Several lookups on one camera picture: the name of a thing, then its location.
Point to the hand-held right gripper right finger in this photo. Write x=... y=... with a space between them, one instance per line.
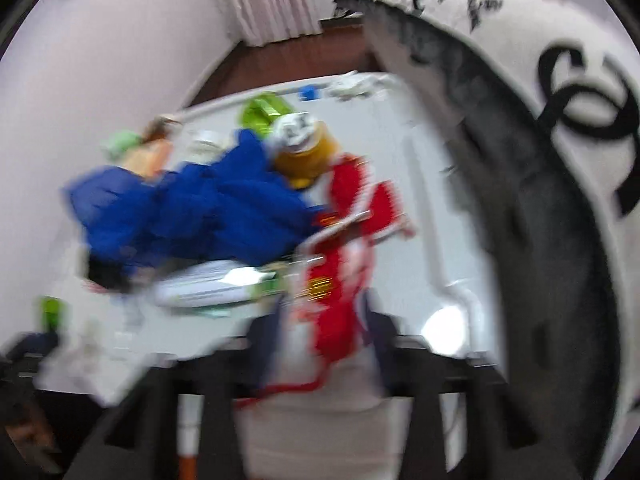
x=380 y=350

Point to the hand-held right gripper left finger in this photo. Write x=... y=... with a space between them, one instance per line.
x=265 y=355

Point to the red and white cloth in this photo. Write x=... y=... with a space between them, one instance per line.
x=345 y=310

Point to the white green ointment tube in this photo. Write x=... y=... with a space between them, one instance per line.
x=215 y=285

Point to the blue cloth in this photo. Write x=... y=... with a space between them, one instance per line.
x=200 y=200

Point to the yellow jar with white lid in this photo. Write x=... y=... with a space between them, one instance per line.
x=305 y=160

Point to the light green bottle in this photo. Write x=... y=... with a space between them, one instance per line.
x=120 y=144

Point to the tan cardboard box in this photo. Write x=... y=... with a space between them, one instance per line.
x=149 y=159

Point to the black white printed blanket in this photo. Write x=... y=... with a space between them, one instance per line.
x=525 y=160

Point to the bright green packet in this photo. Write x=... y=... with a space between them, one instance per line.
x=262 y=110

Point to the crumpled white tissue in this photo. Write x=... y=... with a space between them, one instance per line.
x=350 y=87

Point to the small blue block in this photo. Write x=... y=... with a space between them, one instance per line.
x=308 y=93

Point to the pale patterned curtain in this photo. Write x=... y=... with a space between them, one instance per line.
x=265 y=0

